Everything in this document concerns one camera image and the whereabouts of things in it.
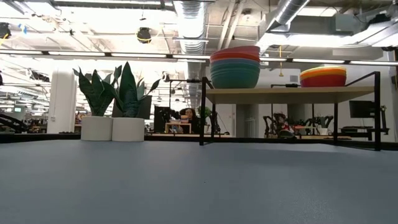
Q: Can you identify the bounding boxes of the large green bowl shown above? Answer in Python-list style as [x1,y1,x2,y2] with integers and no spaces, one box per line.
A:
[210,63,261,90]

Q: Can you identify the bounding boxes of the silver ventilation duct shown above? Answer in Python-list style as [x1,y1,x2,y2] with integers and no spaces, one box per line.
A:
[172,0,210,108]
[257,0,312,35]

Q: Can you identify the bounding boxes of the white column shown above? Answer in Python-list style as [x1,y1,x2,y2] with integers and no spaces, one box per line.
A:
[46,68,78,135]

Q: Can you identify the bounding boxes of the black ceiling camera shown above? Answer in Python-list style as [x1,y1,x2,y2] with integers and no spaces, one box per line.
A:
[0,22,12,40]
[136,26,152,45]

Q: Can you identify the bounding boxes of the snake plant in white pot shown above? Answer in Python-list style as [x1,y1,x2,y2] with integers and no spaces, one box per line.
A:
[72,64,123,142]
[110,61,162,143]

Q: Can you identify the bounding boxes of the wooden shelf with black frame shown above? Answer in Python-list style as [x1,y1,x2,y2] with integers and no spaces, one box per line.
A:
[198,70,382,152]

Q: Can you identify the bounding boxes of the background desk monitor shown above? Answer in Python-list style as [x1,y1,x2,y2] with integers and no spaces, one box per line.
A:
[348,100,376,119]

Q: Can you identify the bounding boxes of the black monitor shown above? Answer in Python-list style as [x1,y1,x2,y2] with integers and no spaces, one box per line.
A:
[153,105,172,134]

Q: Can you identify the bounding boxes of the small purple translucent bowl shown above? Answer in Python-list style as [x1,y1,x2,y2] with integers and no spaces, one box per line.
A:
[300,76,347,88]

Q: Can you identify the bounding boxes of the black background desk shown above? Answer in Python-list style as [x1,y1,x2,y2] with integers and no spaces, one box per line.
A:
[338,125,390,141]

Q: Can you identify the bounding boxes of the blue table mat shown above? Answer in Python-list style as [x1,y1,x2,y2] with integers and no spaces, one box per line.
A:
[0,139,398,224]

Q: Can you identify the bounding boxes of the person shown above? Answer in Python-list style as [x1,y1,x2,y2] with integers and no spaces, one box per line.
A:
[179,107,201,135]

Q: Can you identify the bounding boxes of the background robot station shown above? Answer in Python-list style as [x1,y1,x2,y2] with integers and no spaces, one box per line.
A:
[262,112,334,139]

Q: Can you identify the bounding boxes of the small yellow translucent bowl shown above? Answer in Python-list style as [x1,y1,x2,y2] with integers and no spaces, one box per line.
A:
[300,68,347,75]

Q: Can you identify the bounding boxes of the small wooden stand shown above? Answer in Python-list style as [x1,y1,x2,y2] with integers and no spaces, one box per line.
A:
[164,121,193,135]

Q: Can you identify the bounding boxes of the black table frame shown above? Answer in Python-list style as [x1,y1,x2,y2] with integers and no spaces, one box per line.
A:
[0,132,398,151]

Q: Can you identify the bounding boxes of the dark monitor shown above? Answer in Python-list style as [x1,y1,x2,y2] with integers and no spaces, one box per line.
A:
[111,95,154,121]

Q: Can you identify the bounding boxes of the large blue bowl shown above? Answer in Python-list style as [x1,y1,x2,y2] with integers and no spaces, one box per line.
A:
[210,58,261,69]

